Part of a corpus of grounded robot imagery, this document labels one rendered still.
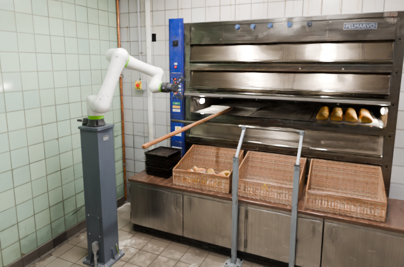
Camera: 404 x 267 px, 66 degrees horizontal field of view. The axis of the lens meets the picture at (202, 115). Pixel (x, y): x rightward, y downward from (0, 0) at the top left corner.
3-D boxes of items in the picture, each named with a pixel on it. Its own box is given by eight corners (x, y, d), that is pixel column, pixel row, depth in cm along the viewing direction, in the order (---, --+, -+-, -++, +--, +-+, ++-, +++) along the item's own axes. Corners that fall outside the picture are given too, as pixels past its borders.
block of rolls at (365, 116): (320, 110, 347) (320, 105, 346) (368, 113, 327) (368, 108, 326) (315, 119, 292) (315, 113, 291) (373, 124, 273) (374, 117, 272)
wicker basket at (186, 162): (193, 168, 336) (193, 143, 331) (244, 175, 314) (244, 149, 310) (171, 184, 292) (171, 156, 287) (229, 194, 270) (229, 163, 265)
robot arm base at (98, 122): (72, 125, 256) (71, 118, 255) (85, 121, 269) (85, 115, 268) (97, 127, 246) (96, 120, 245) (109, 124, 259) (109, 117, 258)
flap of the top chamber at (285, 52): (190, 62, 320) (192, 44, 323) (392, 63, 247) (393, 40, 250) (188, 61, 316) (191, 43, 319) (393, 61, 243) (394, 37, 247)
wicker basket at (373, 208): (308, 186, 288) (310, 157, 283) (378, 196, 266) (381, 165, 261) (303, 208, 244) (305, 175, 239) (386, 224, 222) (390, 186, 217)
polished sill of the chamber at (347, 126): (192, 115, 336) (192, 112, 335) (384, 130, 263) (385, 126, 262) (190, 116, 330) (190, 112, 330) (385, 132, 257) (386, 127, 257)
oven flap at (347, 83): (190, 88, 324) (193, 70, 327) (388, 96, 252) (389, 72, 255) (188, 87, 320) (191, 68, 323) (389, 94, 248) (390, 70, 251)
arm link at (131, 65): (122, 68, 266) (127, 66, 257) (125, 56, 268) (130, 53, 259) (158, 82, 287) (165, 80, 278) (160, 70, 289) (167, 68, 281)
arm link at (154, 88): (151, 94, 284) (145, 90, 274) (154, 81, 287) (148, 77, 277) (165, 95, 278) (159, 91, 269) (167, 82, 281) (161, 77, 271)
